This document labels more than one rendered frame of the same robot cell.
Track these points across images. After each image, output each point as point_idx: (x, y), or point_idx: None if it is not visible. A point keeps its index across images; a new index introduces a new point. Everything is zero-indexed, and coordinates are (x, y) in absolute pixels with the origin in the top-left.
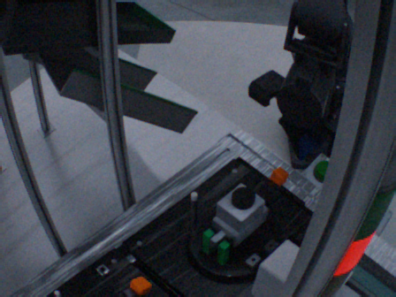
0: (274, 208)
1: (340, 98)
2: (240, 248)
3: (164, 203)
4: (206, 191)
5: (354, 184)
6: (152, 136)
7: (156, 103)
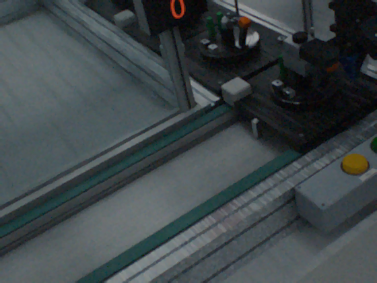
0: (339, 107)
1: (365, 40)
2: (294, 83)
3: None
4: (358, 75)
5: None
6: None
7: None
